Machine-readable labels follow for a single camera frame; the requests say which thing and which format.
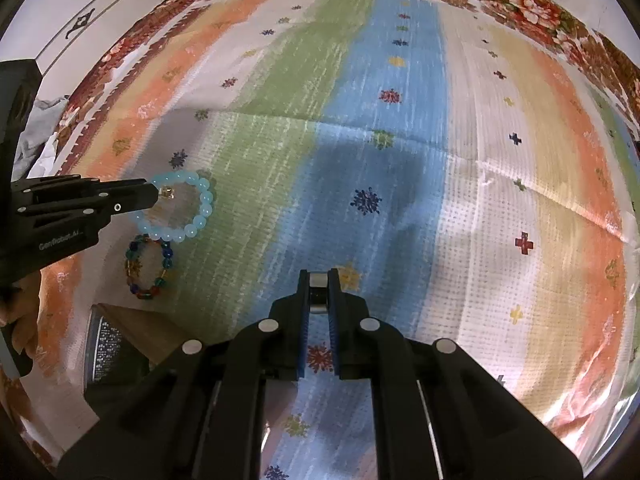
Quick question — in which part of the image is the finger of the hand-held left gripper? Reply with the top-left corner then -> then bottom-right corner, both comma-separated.
15,194 -> 159,232
11,174 -> 159,197

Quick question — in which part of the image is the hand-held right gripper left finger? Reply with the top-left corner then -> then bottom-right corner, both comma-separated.
57,269 -> 311,480

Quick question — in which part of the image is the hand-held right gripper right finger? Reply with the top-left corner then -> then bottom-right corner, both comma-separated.
326,268 -> 584,480

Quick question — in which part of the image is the silver ring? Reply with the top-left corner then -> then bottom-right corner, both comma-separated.
308,271 -> 330,315

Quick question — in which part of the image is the light blue bead bracelet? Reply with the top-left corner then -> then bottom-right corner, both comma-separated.
134,170 -> 215,243

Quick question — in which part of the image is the rectangular metal tin box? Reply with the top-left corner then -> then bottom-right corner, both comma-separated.
82,301 -> 193,406

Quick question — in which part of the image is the person's left hand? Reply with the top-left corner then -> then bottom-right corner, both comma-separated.
0,272 -> 43,361

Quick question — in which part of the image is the white plastic bag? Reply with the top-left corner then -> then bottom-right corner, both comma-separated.
35,132 -> 66,171

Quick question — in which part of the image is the grey cloth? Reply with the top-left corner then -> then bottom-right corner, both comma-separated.
15,105 -> 66,176

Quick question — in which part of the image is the white wooden headboard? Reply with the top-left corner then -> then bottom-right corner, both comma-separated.
0,0 -> 201,76

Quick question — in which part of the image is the multicolour glass bead bracelet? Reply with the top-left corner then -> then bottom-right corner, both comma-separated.
125,237 -> 175,301

